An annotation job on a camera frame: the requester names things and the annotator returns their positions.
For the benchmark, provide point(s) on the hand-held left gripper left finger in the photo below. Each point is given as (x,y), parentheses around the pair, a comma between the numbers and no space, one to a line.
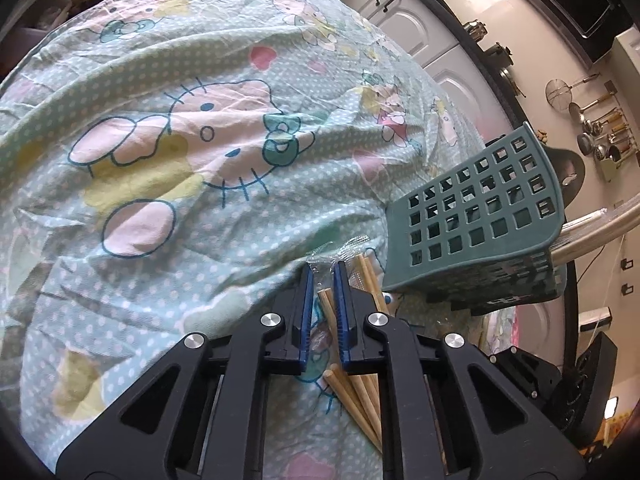
(306,310)

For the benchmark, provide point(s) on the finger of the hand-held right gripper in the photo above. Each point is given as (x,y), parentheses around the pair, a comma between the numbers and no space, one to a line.
(530,372)

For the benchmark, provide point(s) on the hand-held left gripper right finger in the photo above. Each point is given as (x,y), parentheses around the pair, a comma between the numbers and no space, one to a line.
(340,310)

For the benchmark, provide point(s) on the light wooden chopstick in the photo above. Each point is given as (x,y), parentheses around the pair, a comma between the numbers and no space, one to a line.
(327,310)

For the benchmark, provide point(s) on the green perforated plastic basket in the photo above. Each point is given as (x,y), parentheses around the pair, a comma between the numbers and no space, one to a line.
(395,280)

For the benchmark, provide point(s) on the bunch of wooden chopsticks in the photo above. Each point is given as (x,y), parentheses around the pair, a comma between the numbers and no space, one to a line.
(360,400)

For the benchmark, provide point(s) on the clear plastic wrapper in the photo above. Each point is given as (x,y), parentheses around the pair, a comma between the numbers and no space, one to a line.
(345,250)

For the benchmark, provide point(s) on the row of hanging metal ladles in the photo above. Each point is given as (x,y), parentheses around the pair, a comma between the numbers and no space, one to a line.
(587,142)

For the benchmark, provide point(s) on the ginger roots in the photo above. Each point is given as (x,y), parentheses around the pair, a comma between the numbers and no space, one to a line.
(543,135)

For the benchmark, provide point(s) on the cartoon cat printed cloth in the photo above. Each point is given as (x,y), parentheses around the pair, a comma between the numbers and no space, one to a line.
(200,60)

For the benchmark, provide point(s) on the white kitchen cabinet unit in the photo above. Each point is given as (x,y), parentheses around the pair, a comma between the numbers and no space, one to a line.
(400,30)

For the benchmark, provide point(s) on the glass teapot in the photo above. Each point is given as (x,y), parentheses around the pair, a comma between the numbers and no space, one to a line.
(473,31)

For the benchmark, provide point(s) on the black stone countertop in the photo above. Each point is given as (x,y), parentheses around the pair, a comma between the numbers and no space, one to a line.
(446,14)

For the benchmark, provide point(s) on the black glass range hood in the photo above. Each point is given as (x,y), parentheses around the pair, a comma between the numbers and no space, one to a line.
(560,0)

